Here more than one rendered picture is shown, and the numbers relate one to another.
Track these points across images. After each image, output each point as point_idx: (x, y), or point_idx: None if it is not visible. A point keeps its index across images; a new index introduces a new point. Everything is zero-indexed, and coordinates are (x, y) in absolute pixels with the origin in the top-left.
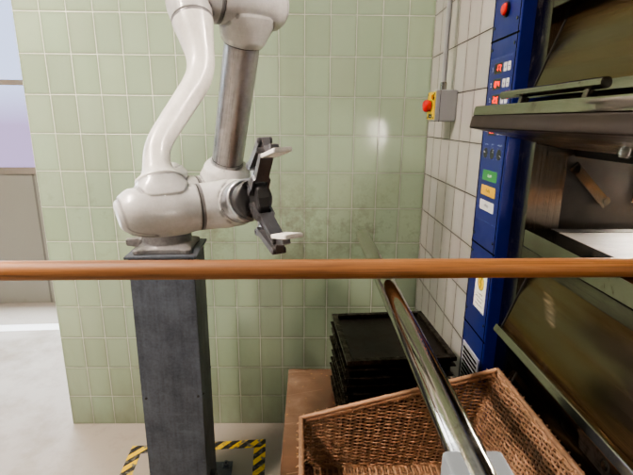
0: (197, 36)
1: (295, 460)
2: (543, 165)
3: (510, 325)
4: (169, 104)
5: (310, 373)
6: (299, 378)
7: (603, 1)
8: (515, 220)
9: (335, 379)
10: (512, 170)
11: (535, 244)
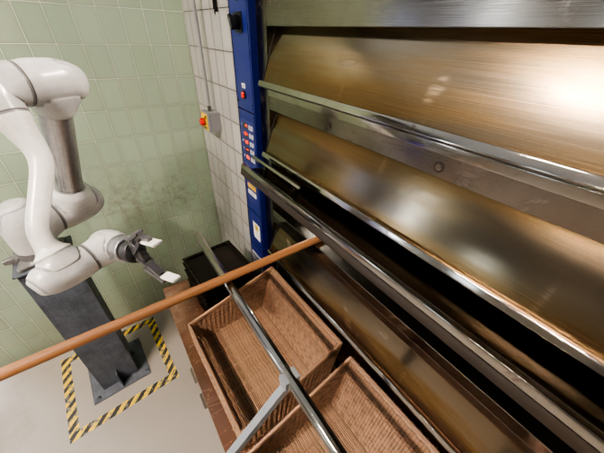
0: (26, 135)
1: (190, 339)
2: None
3: (273, 249)
4: (31, 198)
5: (176, 287)
6: (171, 292)
7: (292, 119)
8: (268, 203)
9: None
10: None
11: (279, 217)
